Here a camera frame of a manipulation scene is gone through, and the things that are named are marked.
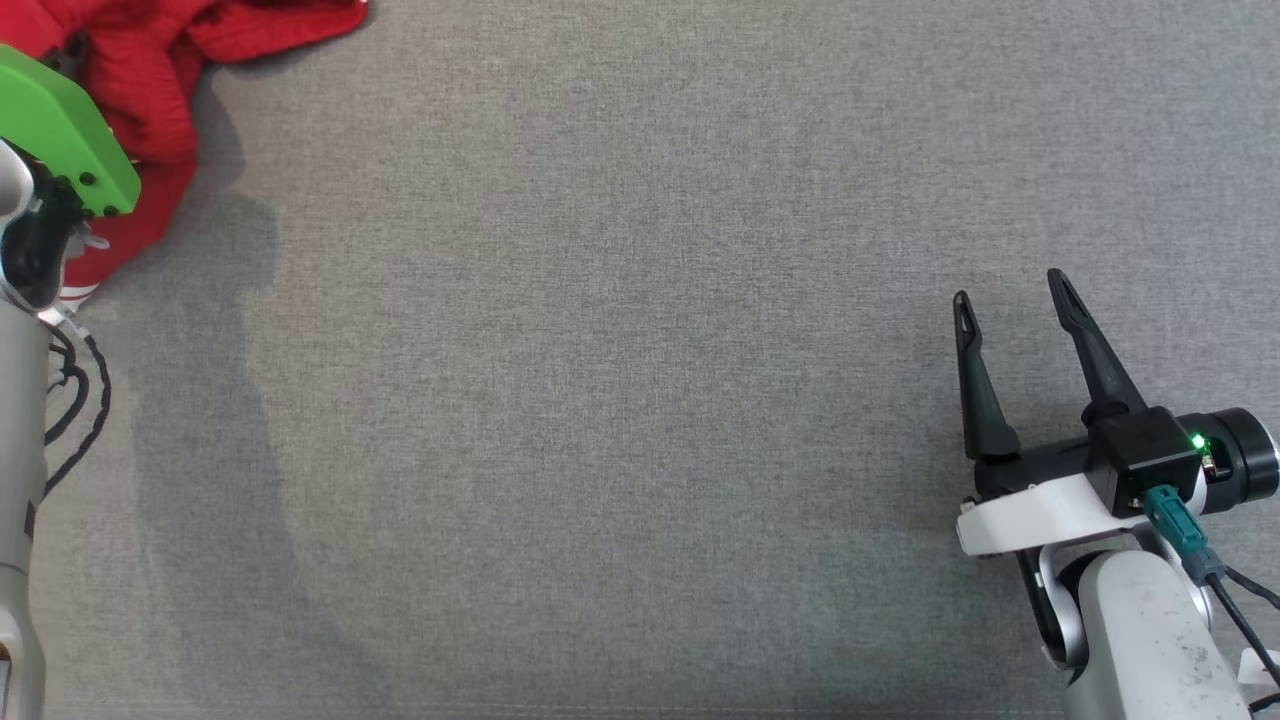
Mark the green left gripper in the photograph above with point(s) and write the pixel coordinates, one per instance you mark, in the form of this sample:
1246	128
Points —
60	125

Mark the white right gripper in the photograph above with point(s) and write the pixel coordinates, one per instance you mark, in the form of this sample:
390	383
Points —
1040	515

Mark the red white sports jersey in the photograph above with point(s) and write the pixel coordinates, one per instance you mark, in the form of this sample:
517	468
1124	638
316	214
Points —
150	90

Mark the grey fabric sofa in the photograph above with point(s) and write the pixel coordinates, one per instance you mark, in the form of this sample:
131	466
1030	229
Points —
640	360

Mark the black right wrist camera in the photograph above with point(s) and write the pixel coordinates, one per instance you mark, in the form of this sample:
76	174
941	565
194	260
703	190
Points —
1145	455

